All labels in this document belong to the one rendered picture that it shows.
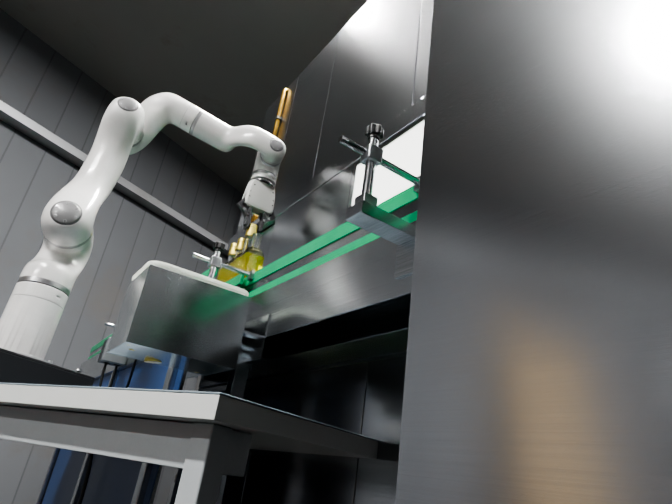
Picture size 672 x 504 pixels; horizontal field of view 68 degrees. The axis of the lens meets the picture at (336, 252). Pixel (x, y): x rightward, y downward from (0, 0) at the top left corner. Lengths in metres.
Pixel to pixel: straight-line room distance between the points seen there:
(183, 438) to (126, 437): 0.13
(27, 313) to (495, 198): 1.16
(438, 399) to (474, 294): 0.09
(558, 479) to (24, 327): 1.21
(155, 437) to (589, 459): 0.64
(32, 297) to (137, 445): 0.63
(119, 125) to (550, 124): 1.33
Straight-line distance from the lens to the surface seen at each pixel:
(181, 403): 0.73
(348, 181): 1.42
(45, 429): 1.08
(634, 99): 0.40
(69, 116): 4.32
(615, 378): 0.33
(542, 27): 0.50
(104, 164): 1.56
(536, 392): 0.35
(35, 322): 1.37
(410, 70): 1.50
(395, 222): 0.73
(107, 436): 0.92
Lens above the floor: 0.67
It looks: 25 degrees up
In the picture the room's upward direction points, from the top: 8 degrees clockwise
